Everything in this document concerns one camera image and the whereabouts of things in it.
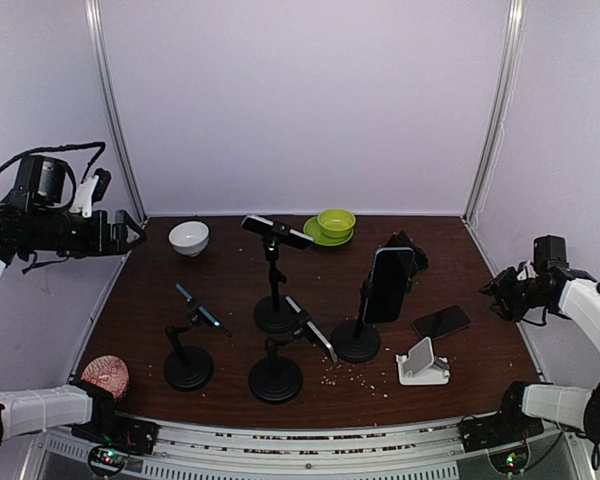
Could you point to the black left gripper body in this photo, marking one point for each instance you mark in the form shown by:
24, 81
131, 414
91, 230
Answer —
100, 244

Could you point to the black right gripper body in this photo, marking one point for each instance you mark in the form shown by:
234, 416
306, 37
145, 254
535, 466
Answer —
518, 295

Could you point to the pink cased smartphone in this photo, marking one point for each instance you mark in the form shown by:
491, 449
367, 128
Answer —
441, 323

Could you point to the large black smartphone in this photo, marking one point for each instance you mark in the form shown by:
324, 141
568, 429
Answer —
418, 261

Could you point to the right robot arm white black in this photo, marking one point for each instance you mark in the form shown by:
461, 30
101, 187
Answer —
548, 282

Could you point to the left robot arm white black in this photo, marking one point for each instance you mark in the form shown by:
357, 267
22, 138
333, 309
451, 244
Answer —
49, 210

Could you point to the teal phone on left stand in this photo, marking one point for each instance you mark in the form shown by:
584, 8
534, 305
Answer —
197, 312

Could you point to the blue phone on right stand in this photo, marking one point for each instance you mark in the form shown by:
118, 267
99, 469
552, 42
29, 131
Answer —
389, 280

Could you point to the white folding phone stand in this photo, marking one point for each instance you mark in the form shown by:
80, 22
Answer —
421, 367

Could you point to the black round-base stand right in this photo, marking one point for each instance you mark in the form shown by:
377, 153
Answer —
353, 340

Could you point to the black round-base stand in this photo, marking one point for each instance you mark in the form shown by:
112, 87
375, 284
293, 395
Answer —
188, 368
270, 315
277, 379
353, 340

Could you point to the black round-base stand left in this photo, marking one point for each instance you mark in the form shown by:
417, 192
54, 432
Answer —
188, 368

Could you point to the black round-base stand back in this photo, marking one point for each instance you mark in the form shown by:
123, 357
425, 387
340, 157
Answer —
270, 315

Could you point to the black round-base stand front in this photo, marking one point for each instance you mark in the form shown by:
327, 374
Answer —
277, 379

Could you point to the white ceramic bowl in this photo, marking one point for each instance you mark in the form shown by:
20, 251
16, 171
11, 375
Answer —
189, 238

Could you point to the red patterned bowl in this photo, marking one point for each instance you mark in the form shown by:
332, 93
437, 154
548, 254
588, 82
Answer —
109, 373

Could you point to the green plastic bowl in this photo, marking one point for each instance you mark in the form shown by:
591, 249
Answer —
336, 223

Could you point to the green plastic plate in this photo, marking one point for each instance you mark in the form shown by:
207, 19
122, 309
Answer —
325, 238

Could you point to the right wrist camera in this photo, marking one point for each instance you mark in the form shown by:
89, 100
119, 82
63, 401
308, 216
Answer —
526, 271

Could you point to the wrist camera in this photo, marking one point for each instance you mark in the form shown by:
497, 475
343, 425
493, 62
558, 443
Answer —
90, 191
526, 271

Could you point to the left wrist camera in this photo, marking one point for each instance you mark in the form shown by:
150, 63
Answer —
90, 191

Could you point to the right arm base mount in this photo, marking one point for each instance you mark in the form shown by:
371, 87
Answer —
485, 435

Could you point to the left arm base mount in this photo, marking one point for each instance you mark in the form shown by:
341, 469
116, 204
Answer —
130, 435

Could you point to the front aluminium rail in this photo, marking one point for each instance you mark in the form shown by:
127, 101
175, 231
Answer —
429, 450

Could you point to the left aluminium frame post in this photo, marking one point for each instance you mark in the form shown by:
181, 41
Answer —
96, 33

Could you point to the aluminium frame post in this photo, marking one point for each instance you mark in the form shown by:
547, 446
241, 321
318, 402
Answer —
504, 88
96, 33

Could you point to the right aluminium frame post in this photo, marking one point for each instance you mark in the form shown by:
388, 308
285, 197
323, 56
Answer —
504, 88

